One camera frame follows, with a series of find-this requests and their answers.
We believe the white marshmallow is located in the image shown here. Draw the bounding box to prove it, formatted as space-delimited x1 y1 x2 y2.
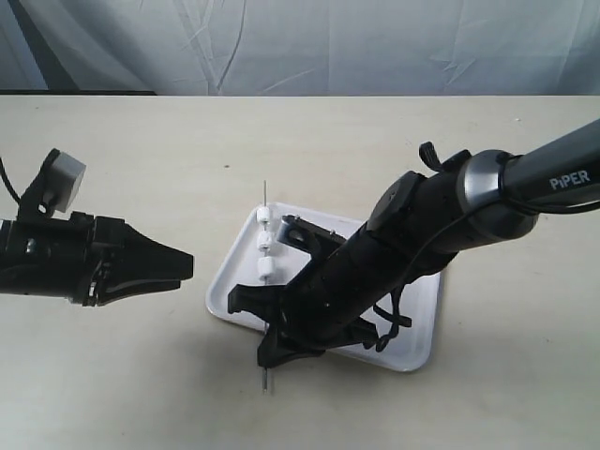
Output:
257 230 275 254
257 256 277 282
256 206 271 229

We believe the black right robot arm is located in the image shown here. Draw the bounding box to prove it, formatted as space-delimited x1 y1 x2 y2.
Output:
228 122 599 368

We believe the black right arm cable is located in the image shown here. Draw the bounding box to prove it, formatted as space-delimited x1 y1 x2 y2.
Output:
360 142 600 353

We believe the white backdrop cloth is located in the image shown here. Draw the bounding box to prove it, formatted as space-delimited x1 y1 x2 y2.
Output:
1 1 599 97

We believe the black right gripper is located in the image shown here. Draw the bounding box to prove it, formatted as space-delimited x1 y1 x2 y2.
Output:
227 233 414 368

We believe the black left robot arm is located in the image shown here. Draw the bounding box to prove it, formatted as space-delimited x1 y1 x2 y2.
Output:
1 212 194 307

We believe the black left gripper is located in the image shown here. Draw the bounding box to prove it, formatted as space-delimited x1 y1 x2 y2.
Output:
69 212 194 307

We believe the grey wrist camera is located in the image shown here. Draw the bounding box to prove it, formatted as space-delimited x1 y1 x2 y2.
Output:
17 148 86 221
277 215 346 259

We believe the thin metal skewer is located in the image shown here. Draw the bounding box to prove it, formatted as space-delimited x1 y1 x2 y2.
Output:
262 179 269 395

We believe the white marshmallow top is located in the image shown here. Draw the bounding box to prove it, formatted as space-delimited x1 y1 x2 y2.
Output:
256 206 271 229

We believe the white marshmallow bottom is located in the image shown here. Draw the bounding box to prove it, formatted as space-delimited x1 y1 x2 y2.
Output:
257 256 277 282

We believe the white plastic tray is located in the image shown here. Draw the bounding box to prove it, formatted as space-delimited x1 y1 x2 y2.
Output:
205 202 442 372

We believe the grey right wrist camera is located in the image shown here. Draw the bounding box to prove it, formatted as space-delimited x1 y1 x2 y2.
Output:
277 215 346 259

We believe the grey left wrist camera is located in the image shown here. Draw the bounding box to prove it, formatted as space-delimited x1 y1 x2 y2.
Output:
17 148 86 221

